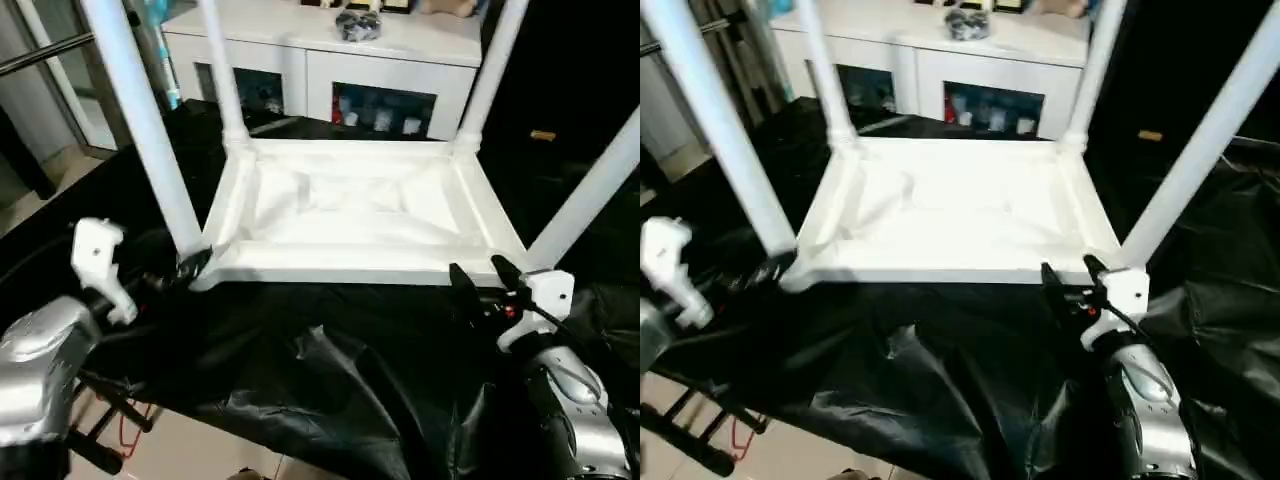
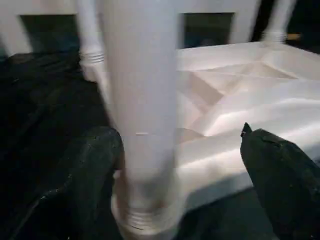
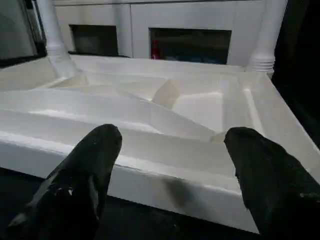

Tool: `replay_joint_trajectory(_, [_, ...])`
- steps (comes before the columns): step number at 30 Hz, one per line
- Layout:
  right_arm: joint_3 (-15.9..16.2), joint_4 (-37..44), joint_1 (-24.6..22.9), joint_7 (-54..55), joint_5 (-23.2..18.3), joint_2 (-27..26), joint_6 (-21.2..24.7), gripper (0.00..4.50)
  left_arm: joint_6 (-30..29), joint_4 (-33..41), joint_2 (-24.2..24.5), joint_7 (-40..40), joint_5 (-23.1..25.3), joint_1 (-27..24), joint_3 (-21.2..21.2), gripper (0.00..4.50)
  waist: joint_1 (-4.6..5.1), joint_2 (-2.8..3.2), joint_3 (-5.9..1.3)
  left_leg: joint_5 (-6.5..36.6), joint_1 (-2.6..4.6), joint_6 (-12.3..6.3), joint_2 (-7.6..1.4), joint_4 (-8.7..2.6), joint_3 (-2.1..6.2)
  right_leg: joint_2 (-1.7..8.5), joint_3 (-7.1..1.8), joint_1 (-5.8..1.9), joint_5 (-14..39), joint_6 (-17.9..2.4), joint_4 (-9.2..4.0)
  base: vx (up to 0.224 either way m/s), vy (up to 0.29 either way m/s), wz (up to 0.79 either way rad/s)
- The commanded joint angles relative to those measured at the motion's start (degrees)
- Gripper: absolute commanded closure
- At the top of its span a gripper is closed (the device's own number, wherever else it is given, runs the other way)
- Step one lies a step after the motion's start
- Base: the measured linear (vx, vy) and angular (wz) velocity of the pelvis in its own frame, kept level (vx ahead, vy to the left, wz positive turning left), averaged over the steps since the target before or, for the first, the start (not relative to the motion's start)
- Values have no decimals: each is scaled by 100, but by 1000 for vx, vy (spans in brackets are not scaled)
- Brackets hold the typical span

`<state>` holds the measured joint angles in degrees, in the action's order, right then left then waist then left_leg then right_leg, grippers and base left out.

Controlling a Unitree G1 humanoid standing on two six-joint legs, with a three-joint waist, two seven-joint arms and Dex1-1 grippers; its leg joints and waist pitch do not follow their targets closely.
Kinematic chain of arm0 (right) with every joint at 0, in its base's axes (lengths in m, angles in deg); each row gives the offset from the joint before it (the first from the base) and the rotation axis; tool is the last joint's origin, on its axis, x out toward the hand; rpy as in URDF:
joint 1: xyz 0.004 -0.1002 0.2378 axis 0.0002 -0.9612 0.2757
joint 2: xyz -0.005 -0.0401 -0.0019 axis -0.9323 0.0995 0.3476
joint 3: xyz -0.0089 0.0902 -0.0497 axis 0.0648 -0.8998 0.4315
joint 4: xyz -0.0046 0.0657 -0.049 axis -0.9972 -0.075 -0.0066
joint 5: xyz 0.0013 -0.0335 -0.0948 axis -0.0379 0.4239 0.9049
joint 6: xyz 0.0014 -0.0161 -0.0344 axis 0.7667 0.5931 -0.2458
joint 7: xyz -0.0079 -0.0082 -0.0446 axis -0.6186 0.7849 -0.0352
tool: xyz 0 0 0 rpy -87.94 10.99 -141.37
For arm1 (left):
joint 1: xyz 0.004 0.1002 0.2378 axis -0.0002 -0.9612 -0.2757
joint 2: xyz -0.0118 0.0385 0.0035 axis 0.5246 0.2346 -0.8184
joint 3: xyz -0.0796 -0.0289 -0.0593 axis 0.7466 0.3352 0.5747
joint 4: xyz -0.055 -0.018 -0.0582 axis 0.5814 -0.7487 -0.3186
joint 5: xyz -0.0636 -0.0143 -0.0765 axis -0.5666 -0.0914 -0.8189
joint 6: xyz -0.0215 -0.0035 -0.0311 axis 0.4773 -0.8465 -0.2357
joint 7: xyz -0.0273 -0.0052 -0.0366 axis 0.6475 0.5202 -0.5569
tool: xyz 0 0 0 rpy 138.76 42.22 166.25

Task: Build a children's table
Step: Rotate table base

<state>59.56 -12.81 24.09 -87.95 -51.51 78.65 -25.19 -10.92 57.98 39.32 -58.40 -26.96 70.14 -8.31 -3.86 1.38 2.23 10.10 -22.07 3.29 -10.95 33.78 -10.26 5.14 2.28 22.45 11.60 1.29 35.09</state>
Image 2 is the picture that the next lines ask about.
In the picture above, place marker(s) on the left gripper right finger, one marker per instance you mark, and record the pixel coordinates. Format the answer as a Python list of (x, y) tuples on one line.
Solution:
[(285, 180)]

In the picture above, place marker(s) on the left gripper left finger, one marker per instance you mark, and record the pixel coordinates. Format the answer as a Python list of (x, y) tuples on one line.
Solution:
[(75, 185)]

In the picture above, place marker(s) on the white plastic table top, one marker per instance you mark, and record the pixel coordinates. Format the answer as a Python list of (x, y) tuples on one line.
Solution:
[(250, 100)]

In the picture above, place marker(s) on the black plastic mat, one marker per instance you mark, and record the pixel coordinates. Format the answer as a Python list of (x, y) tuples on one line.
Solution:
[(30, 100)]

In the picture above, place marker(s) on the small yellow label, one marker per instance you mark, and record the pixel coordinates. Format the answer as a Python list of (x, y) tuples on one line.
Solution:
[(294, 36)]

